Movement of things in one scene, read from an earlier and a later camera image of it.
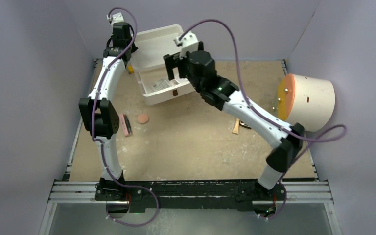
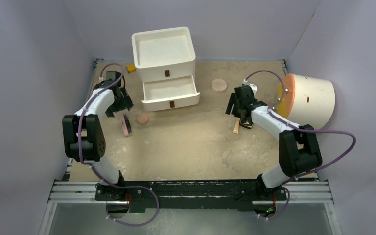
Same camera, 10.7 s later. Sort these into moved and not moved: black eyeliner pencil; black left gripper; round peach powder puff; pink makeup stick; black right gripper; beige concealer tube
Moved: black left gripper; black right gripper
Not moved: black eyeliner pencil; round peach powder puff; beige concealer tube; pink makeup stick
